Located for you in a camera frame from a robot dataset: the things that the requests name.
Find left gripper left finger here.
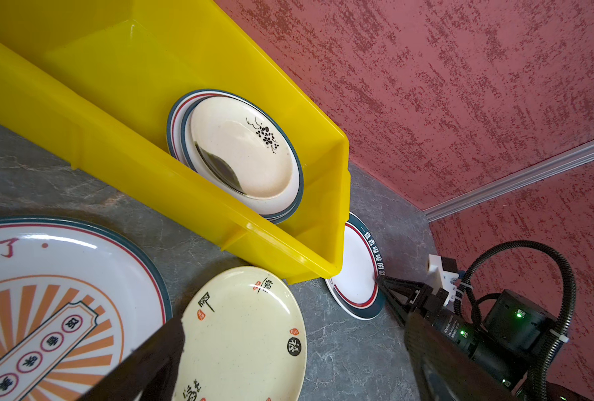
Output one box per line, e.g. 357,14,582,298
80,317,185,400

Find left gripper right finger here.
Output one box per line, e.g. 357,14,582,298
405,313,514,400

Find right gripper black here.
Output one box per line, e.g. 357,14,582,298
377,276,560,391

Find white plate green rim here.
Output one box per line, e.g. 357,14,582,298
325,213,386,321

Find cream plate small motifs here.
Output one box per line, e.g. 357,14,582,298
172,267,307,400

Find white plate green quatrefoil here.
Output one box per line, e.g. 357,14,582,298
167,90,304,223

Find cream plate black brushstroke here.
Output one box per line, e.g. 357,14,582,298
182,95,300,208

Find yellow plastic bin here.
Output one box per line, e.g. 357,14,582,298
0,1,350,283

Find white plate orange sunburst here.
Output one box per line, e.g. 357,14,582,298
0,217,173,400

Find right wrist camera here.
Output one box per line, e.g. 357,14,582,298
425,254,462,309

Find black corrugated cable conduit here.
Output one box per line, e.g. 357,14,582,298
451,240,578,401

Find right aluminium corner post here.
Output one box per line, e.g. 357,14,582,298
423,140,594,222

